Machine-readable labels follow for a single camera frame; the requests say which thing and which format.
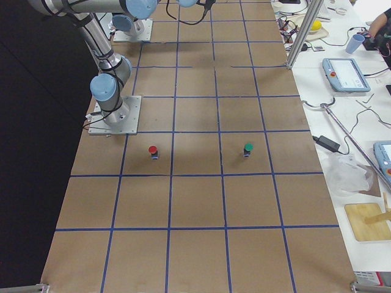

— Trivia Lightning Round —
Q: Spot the black power adapter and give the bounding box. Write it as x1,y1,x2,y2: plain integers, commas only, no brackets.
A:
313,136,340,153

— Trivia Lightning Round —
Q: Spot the wooden cutting board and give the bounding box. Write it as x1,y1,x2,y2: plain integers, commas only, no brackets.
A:
344,203,390,242

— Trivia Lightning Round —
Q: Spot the lower blue teach pendant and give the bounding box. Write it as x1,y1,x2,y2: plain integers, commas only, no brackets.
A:
373,140,391,183

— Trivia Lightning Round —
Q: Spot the yellow lemon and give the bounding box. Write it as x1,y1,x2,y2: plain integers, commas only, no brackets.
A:
310,20,322,32

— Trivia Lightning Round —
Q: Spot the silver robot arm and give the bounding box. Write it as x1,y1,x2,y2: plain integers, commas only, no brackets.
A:
111,14,145,37
29,1,159,134

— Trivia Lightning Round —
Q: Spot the clear plastic bag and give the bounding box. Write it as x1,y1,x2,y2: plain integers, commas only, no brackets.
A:
321,153,377,197

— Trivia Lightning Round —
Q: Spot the metal rod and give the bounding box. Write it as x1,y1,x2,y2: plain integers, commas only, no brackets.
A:
320,103,391,190

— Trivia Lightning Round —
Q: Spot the aluminium frame post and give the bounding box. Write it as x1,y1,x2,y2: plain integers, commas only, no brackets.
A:
286,0,323,70

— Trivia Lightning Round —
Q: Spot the upper blue teach pendant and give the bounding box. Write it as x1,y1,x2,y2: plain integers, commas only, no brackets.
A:
322,58,371,93

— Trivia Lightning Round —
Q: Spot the blue plastic cup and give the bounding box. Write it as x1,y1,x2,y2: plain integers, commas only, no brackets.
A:
345,34,365,54

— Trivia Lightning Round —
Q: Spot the person forearm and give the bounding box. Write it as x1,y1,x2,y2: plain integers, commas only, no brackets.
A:
368,8,391,38

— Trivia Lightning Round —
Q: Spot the green push button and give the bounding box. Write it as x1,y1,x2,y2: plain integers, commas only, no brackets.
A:
243,143,254,157

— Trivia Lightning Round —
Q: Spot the blue teach pendant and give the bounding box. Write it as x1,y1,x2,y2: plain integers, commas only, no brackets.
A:
373,140,391,183
322,58,371,93

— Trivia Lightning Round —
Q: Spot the red push button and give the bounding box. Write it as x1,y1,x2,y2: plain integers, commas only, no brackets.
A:
148,145,159,160

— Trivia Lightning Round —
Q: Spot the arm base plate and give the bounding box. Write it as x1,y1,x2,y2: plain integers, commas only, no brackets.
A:
112,17,153,43
88,96,142,135

